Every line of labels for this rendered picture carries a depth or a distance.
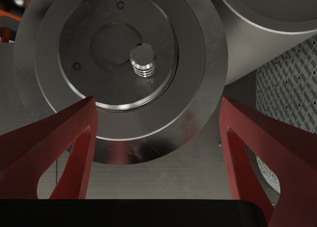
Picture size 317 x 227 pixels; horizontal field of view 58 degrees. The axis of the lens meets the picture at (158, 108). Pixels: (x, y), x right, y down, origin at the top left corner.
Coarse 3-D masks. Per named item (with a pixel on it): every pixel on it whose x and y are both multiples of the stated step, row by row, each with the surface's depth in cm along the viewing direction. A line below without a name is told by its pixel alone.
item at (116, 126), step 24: (72, 0) 19; (168, 0) 19; (48, 24) 19; (192, 24) 19; (48, 48) 19; (192, 48) 19; (48, 72) 19; (192, 72) 19; (48, 96) 19; (72, 96) 19; (168, 96) 19; (192, 96) 19; (120, 120) 19; (144, 120) 19; (168, 120) 19
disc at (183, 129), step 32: (32, 0) 20; (192, 0) 20; (32, 32) 20; (224, 32) 20; (32, 64) 19; (224, 64) 20; (32, 96) 19; (192, 128) 19; (96, 160) 19; (128, 160) 19
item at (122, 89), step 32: (96, 0) 18; (128, 0) 18; (64, 32) 18; (96, 32) 18; (128, 32) 18; (160, 32) 18; (64, 64) 17; (96, 64) 18; (128, 64) 18; (160, 64) 18; (96, 96) 17; (128, 96) 17
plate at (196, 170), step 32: (0, 64) 53; (0, 96) 52; (0, 128) 52; (64, 160) 52; (160, 160) 52; (192, 160) 52; (224, 160) 52; (256, 160) 52; (96, 192) 51; (128, 192) 51; (160, 192) 51; (192, 192) 51; (224, 192) 52
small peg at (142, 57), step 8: (136, 48) 15; (144, 48) 15; (152, 48) 15; (136, 56) 15; (144, 56) 15; (152, 56) 15; (136, 64) 15; (144, 64) 15; (152, 64) 15; (136, 72) 17; (144, 72) 16; (152, 72) 17
